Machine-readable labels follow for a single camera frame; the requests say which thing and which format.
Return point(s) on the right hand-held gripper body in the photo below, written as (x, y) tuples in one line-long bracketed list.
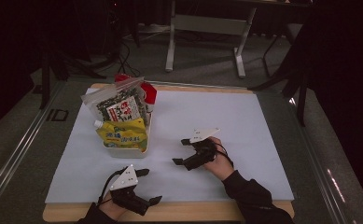
[(204, 152)]

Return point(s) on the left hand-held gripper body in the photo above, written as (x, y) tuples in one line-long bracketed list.
[(124, 180)]

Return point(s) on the white plastic storage box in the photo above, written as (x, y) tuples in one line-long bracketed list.
[(126, 153)]

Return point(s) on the yellow spouted sauce pouch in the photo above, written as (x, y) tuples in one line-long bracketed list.
[(123, 135)]

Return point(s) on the red seasoning packet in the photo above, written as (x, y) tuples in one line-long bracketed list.
[(149, 91)]

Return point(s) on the clear bag of dark spice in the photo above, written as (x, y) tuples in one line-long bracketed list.
[(120, 102)]

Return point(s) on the person's right hand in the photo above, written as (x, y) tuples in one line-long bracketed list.
[(221, 165)]

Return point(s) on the person's left hand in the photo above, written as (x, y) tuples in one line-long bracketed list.
[(110, 209)]

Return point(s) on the light blue table mat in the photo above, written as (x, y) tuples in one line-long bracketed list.
[(182, 186)]

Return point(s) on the black metal stand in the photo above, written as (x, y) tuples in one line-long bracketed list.
[(45, 87)]

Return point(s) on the metal floor rail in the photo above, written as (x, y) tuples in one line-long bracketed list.
[(20, 152), (319, 165)]

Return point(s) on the black chair frame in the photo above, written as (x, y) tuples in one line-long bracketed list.
[(301, 102)]

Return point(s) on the white metal desk frame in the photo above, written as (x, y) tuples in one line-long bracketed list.
[(207, 25)]

